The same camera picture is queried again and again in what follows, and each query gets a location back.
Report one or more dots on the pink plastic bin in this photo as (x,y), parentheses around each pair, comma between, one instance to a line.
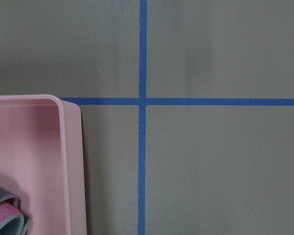
(41,162)

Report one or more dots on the grey pink cleaning cloth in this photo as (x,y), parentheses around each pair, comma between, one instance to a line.
(12,220)

